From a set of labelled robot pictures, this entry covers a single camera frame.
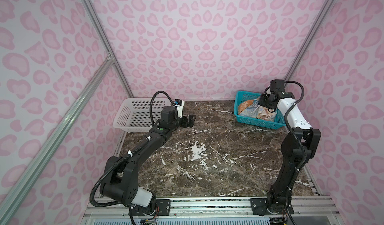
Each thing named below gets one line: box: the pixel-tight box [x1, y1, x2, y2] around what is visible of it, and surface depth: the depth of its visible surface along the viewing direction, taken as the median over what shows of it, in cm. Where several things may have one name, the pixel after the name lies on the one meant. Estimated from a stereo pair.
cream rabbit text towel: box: [238, 98, 278, 122], surface depth 109 cm
